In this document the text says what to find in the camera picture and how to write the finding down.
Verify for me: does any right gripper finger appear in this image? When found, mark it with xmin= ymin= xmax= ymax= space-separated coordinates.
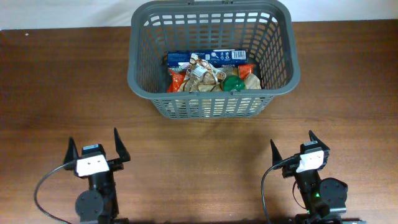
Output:
xmin=308 ymin=130 xmax=330 ymax=151
xmin=270 ymin=139 xmax=282 ymax=167

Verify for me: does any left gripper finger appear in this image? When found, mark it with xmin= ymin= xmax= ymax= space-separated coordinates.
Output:
xmin=63 ymin=137 xmax=78 ymax=164
xmin=114 ymin=128 xmax=131 ymax=162

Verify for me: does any beige pouch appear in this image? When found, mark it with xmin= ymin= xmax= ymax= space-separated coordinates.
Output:
xmin=205 ymin=72 xmax=263 ymax=116
xmin=167 ymin=52 xmax=227 ymax=116

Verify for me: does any green lid jar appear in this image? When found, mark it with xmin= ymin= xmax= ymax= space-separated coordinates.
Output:
xmin=222 ymin=75 xmax=246 ymax=91

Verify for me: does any orange pasta package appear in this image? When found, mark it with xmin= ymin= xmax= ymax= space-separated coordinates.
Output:
xmin=167 ymin=64 xmax=261 ymax=93

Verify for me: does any blue cardboard box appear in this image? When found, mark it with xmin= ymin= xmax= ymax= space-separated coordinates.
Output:
xmin=167 ymin=49 xmax=248 ymax=68

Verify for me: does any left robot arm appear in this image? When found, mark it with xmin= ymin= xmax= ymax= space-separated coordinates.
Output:
xmin=63 ymin=129 xmax=131 ymax=224

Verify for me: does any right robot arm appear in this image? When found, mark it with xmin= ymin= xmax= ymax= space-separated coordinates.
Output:
xmin=270 ymin=131 xmax=348 ymax=224

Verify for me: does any grey plastic basket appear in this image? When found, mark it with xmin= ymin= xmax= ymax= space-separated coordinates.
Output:
xmin=127 ymin=0 xmax=300 ymax=119

